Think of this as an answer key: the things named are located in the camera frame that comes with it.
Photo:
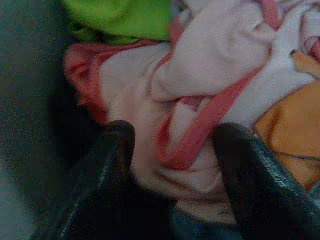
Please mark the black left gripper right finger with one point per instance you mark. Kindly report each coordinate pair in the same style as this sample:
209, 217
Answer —
262, 187

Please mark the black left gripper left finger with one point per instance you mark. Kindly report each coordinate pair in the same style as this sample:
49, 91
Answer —
107, 180

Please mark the white garment red trim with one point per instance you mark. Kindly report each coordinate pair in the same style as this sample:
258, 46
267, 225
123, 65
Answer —
212, 50

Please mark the orange cloth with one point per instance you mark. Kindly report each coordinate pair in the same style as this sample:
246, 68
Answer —
295, 112

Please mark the green leather sofa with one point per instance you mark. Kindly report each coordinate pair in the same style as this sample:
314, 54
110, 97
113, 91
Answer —
22, 62

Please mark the bright green cloth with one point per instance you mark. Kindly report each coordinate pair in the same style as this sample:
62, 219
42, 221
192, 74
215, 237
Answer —
112, 17

